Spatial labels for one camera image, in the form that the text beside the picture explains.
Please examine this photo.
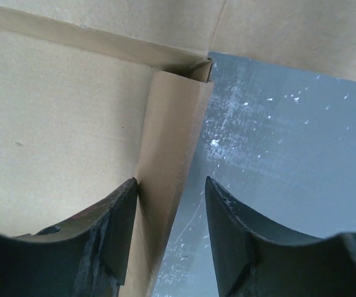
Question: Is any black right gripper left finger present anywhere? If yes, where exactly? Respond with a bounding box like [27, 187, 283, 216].
[0, 178, 138, 296]

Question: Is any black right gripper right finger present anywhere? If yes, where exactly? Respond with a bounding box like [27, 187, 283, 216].
[205, 178, 356, 296]

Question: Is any brown cardboard box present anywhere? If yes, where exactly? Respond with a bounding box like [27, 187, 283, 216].
[0, 1, 356, 296]

